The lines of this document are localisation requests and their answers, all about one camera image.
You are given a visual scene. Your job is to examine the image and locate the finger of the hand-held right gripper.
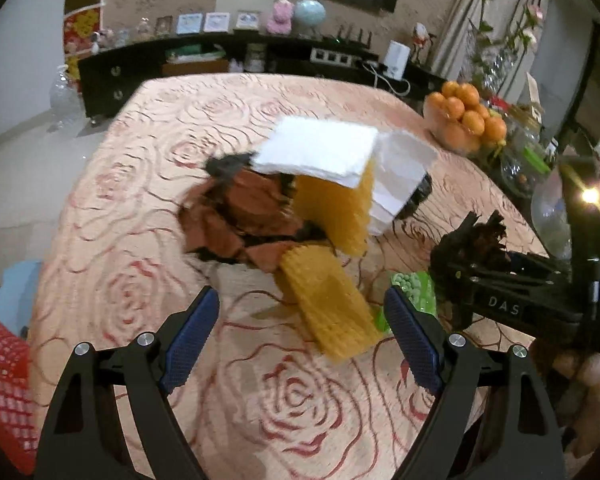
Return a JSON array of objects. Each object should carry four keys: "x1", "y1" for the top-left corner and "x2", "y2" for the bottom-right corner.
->
[
  {"x1": 430, "y1": 260, "x2": 476, "y2": 333},
  {"x1": 502, "y1": 250, "x2": 573, "y2": 286}
]

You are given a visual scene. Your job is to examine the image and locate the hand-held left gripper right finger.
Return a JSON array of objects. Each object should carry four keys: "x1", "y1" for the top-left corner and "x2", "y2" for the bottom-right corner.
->
[{"x1": 382, "y1": 287, "x2": 568, "y2": 480}]

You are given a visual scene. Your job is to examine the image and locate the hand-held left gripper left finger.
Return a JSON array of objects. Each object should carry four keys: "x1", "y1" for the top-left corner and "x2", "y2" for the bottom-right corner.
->
[{"x1": 32, "y1": 285, "x2": 221, "y2": 480}]

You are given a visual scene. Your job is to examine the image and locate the green snack packet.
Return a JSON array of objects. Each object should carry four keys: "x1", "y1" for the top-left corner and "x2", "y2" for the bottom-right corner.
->
[{"x1": 375, "y1": 270, "x2": 438, "y2": 335}]

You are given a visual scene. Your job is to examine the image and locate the yellow foam fruit net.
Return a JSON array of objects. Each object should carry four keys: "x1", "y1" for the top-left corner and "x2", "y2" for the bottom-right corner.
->
[
  {"x1": 279, "y1": 242, "x2": 387, "y2": 361},
  {"x1": 292, "y1": 160, "x2": 377, "y2": 257}
]

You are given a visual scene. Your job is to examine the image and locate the white paper sheet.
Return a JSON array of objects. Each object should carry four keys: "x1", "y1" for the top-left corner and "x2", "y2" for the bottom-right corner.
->
[{"x1": 369, "y1": 131, "x2": 438, "y2": 237}]

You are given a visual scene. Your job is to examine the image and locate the brown paper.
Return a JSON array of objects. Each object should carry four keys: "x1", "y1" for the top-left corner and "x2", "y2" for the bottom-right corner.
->
[{"x1": 179, "y1": 165, "x2": 301, "y2": 273}]

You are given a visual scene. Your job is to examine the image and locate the black plastic bag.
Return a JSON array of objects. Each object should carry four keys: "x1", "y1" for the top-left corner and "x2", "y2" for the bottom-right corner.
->
[{"x1": 202, "y1": 152, "x2": 434, "y2": 267}]

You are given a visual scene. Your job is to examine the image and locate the red plastic basket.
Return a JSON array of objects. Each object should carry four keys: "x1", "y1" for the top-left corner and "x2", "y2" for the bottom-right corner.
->
[{"x1": 0, "y1": 302, "x2": 38, "y2": 476}]

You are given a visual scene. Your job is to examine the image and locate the large white tissue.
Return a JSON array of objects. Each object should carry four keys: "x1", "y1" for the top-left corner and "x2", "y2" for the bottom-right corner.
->
[{"x1": 250, "y1": 116, "x2": 379, "y2": 189}]

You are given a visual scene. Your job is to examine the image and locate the person's right hand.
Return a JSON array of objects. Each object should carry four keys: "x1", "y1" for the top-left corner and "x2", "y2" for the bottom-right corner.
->
[{"x1": 550, "y1": 345, "x2": 600, "y2": 461}]

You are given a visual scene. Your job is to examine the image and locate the glass fruit bowl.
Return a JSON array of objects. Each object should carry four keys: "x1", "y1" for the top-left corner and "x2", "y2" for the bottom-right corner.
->
[{"x1": 422, "y1": 102, "x2": 486, "y2": 157}]

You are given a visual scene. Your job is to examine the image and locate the bowl of oranges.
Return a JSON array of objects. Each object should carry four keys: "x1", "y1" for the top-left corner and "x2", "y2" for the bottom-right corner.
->
[{"x1": 425, "y1": 81, "x2": 508, "y2": 153}]

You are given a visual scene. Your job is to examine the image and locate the blue stool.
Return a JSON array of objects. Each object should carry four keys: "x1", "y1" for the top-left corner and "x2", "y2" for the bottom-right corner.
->
[{"x1": 0, "y1": 259, "x2": 45, "y2": 333}]

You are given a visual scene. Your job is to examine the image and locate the glass vase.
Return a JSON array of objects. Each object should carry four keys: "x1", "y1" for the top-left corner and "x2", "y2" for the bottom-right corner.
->
[{"x1": 482, "y1": 50, "x2": 518, "y2": 96}]

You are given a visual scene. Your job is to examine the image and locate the white box device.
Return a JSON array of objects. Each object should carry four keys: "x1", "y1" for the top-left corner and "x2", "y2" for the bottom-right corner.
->
[{"x1": 384, "y1": 40, "x2": 412, "y2": 81}]

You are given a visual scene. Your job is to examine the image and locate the beige curtain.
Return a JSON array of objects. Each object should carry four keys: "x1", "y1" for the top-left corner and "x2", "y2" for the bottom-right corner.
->
[{"x1": 432, "y1": 0, "x2": 588, "y2": 106}]

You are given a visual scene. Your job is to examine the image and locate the red white figurine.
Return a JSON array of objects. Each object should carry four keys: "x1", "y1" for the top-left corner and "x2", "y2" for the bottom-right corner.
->
[{"x1": 411, "y1": 22, "x2": 437, "y2": 63}]

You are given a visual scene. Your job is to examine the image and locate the white socket panel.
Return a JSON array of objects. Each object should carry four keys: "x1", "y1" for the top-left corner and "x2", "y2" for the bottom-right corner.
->
[{"x1": 309, "y1": 47, "x2": 355, "y2": 67}]

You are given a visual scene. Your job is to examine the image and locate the clear water bottle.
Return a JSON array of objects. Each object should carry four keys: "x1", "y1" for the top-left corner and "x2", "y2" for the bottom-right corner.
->
[{"x1": 47, "y1": 65, "x2": 86, "y2": 131}]

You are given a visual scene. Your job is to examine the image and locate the black router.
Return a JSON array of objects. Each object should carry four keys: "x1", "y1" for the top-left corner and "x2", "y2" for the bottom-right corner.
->
[{"x1": 325, "y1": 27, "x2": 376, "y2": 51}]

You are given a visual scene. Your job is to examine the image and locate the black cabinet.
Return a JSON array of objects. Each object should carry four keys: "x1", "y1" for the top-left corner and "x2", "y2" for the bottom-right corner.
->
[{"x1": 77, "y1": 30, "x2": 461, "y2": 126}]

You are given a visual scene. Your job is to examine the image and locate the shelf glass jar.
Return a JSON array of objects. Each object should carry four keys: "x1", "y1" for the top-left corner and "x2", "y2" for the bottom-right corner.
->
[{"x1": 245, "y1": 42, "x2": 268, "y2": 73}]

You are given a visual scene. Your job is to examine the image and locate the pale blue globe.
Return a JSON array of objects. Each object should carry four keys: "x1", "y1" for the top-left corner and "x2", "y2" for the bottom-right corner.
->
[{"x1": 294, "y1": 0, "x2": 327, "y2": 38}]

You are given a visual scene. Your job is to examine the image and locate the pink plush toy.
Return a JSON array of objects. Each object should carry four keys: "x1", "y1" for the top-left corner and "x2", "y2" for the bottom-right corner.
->
[{"x1": 267, "y1": 0, "x2": 296, "y2": 35}]

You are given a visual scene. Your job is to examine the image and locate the white cable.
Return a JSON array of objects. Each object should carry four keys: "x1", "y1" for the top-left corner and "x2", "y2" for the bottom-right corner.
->
[{"x1": 365, "y1": 62, "x2": 411, "y2": 96}]

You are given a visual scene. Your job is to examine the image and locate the red yellow wall poster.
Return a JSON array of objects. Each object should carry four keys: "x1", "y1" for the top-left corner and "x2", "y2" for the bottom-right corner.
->
[{"x1": 62, "y1": 7, "x2": 103, "y2": 83}]

